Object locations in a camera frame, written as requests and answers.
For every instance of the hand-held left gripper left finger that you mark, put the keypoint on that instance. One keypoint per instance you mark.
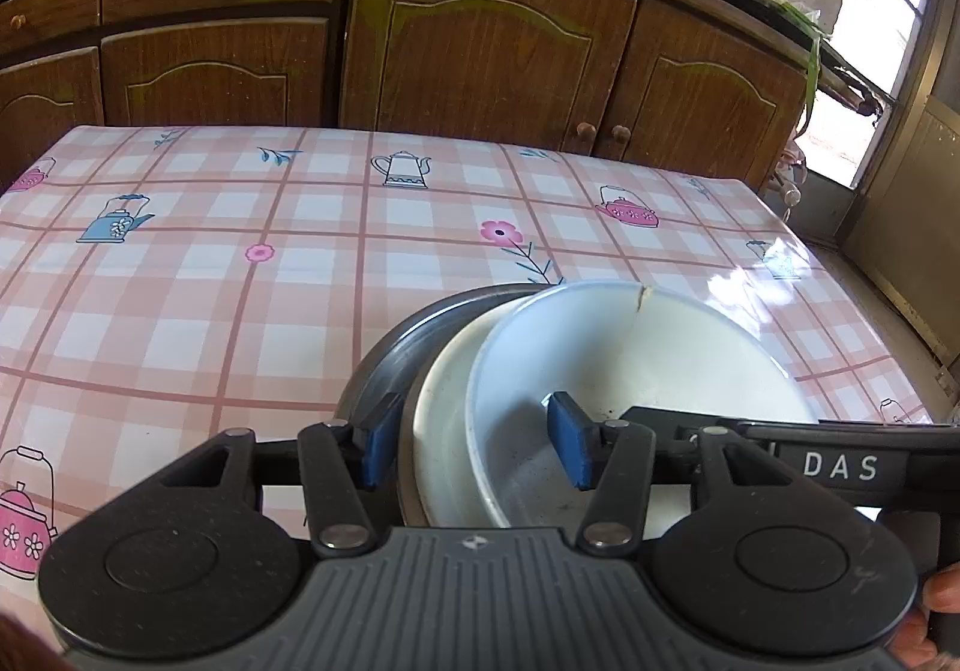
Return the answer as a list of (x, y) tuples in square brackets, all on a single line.
[(382, 442)]

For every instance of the steel bowl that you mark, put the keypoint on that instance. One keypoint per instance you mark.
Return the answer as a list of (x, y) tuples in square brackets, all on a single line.
[(375, 363)]

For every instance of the blue patterned white bowl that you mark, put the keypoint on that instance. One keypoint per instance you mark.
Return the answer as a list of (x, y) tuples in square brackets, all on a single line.
[(675, 356)]

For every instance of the person's right hand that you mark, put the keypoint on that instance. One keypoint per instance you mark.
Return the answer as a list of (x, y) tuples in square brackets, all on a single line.
[(941, 596)]

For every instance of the window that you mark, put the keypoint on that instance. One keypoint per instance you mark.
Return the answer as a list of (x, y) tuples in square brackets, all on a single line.
[(892, 3)]

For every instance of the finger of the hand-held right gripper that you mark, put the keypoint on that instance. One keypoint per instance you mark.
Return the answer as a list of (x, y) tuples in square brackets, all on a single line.
[(660, 418)]

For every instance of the plain white bowl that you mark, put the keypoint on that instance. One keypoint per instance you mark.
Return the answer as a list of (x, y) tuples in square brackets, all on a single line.
[(442, 416)]

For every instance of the green onion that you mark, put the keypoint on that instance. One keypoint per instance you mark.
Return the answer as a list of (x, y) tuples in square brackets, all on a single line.
[(814, 63)]

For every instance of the wooden two-door cabinet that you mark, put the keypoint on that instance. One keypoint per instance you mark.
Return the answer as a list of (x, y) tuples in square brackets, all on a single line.
[(487, 63)]

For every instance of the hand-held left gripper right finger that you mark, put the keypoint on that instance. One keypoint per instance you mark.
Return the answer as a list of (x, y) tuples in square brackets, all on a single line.
[(574, 442)]

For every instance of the pink plaid tablecloth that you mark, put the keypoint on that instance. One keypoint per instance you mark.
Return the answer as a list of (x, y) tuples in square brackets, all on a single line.
[(225, 311)]

